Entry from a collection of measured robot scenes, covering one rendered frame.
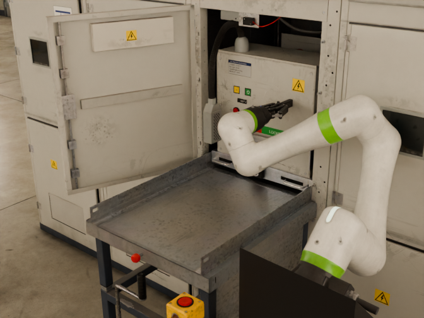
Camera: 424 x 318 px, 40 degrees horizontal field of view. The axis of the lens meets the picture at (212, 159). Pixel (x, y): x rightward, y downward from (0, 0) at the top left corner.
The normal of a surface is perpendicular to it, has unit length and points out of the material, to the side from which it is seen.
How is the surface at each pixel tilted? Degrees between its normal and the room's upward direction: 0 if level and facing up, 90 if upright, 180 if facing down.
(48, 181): 90
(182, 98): 90
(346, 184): 90
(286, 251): 90
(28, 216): 0
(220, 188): 0
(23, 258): 0
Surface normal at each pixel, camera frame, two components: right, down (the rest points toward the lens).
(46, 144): -0.64, 0.30
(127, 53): 0.48, 0.33
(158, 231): -0.01, -0.92
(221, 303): 0.77, 0.24
